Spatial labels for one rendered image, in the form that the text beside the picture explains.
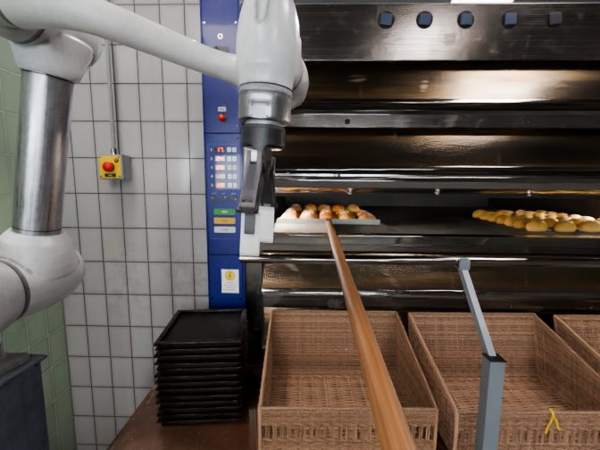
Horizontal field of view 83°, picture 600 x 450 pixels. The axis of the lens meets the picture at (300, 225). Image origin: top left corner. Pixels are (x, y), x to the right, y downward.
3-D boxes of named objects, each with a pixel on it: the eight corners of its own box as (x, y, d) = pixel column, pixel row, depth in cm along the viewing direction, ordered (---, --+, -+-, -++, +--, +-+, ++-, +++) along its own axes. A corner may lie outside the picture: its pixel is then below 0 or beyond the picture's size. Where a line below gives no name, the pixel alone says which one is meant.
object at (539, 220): (469, 217, 217) (470, 208, 217) (545, 218, 216) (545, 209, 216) (531, 232, 157) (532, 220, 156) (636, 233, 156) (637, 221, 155)
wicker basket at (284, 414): (269, 367, 151) (269, 308, 148) (395, 368, 151) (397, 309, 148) (255, 455, 103) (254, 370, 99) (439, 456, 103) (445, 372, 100)
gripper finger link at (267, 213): (259, 206, 66) (259, 206, 67) (257, 241, 67) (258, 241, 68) (274, 207, 66) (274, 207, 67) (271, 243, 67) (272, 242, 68)
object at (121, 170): (108, 179, 144) (107, 155, 143) (132, 179, 144) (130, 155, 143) (98, 179, 137) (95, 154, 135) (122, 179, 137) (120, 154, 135)
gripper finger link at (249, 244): (261, 212, 53) (260, 212, 53) (259, 255, 54) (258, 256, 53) (242, 211, 53) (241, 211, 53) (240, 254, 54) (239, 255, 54)
